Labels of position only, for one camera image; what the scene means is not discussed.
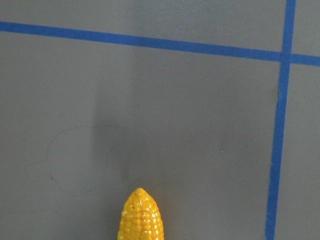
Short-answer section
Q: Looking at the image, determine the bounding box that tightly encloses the yellow corn cob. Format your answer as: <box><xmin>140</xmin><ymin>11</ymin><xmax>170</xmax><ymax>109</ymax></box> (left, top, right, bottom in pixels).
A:
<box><xmin>117</xmin><ymin>187</ymin><xmax>165</xmax><ymax>240</ymax></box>

